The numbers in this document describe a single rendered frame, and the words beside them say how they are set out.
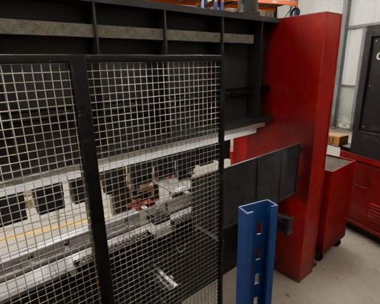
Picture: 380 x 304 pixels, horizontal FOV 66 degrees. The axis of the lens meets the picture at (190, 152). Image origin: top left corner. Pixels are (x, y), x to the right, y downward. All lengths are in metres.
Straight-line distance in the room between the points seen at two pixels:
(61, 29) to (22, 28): 0.17
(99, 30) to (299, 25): 1.51
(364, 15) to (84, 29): 8.66
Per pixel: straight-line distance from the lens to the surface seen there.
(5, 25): 1.54
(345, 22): 9.85
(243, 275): 0.51
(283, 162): 2.34
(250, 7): 2.45
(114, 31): 1.69
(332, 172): 2.95
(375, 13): 9.52
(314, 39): 2.46
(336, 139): 3.90
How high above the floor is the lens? 1.96
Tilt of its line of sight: 17 degrees down
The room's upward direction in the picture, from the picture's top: 1 degrees counter-clockwise
